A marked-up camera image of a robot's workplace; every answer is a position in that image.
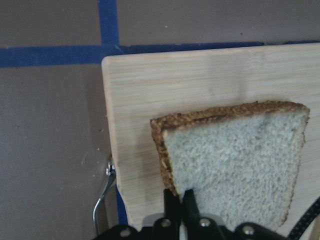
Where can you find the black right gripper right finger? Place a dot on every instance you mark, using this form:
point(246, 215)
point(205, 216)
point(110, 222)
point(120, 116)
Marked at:
point(190, 211)

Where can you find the slice of white bread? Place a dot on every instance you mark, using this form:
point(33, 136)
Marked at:
point(241, 161)

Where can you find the metal cutting board handle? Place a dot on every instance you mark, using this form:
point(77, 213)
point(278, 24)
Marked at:
point(111, 178)

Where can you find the wooden cutting board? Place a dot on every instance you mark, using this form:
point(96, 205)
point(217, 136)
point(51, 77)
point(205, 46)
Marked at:
point(140, 87)

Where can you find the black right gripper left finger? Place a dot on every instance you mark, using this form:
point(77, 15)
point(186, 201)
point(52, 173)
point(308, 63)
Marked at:
point(172, 207)

